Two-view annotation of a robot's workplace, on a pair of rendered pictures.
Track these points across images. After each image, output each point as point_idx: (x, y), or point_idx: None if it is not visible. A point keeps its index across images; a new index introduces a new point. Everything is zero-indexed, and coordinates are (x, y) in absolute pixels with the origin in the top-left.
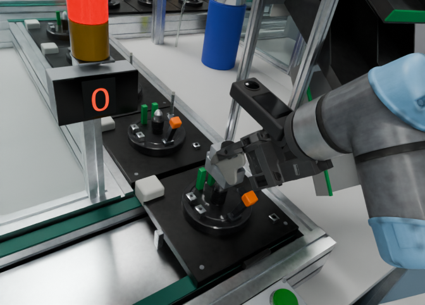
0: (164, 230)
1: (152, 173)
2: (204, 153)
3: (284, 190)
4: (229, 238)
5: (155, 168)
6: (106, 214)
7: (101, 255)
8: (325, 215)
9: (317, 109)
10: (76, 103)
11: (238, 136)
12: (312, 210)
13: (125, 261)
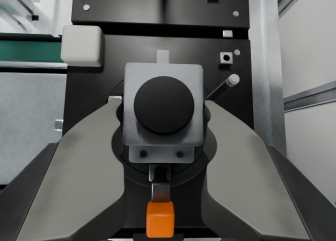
0: (64, 127)
1: (109, 17)
2: (218, 14)
3: (309, 112)
4: (140, 189)
5: (122, 9)
6: (25, 54)
7: (11, 101)
8: (331, 176)
9: None
10: None
11: None
12: (320, 159)
13: (31, 124)
